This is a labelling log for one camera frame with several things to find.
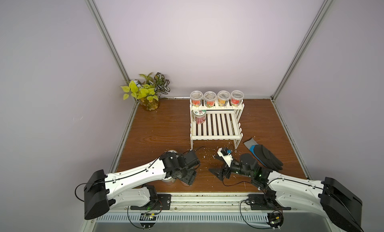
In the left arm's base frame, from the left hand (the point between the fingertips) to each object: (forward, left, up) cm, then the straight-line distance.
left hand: (190, 176), depth 74 cm
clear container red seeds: (+31, -3, +26) cm, 41 cm away
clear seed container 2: (+32, -17, +26) cm, 44 cm away
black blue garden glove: (+12, -45, -5) cm, 47 cm away
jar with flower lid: (+30, -4, +12) cm, 33 cm away
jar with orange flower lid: (-2, +11, -1) cm, 11 cm away
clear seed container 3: (+32, -24, +26) cm, 48 cm away
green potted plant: (+49, +30, +14) cm, 59 cm away
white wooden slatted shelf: (+30, -18, +5) cm, 35 cm away
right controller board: (-16, -42, -9) cm, 45 cm away
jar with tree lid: (+13, +10, +2) cm, 17 cm away
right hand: (+6, -12, +4) cm, 14 cm away
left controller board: (-16, +21, -10) cm, 28 cm away
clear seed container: (+32, -10, +26) cm, 42 cm away
